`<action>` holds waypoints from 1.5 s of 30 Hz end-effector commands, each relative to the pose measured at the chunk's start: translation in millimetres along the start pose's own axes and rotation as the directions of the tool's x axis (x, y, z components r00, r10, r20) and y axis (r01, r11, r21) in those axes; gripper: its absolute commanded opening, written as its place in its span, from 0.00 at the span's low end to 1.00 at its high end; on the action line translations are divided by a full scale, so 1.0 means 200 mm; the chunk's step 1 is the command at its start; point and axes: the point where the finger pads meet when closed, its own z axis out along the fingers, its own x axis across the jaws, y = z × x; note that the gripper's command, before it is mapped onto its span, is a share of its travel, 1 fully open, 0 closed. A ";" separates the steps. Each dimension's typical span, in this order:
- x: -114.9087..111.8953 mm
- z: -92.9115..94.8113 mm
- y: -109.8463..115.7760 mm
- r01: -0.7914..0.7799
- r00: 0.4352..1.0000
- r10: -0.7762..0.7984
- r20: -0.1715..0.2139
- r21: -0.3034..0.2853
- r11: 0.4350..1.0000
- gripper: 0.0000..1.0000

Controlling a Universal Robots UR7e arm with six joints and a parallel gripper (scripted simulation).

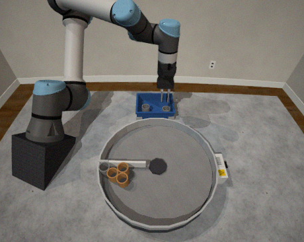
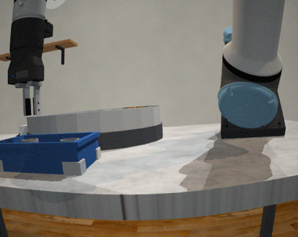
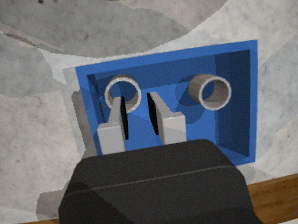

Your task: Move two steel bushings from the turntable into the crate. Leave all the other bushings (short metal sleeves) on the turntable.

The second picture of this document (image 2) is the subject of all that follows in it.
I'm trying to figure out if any blue square crate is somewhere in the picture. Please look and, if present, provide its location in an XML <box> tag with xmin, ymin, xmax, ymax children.
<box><xmin>0</xmin><ymin>131</ymin><xmax>101</xmax><ymax>175</ymax></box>

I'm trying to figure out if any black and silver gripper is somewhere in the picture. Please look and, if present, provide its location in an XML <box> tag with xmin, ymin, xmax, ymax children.
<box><xmin>8</xmin><ymin>0</ymin><xmax>53</xmax><ymax>116</ymax></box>

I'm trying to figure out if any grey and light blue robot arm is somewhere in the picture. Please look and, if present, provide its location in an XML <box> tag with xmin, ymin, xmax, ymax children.
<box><xmin>218</xmin><ymin>0</ymin><xmax>285</xmax><ymax>128</ymax></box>

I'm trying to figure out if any grey round turntable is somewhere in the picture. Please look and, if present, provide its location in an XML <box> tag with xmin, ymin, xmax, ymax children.
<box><xmin>17</xmin><ymin>106</ymin><xmax>163</xmax><ymax>151</ymax></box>

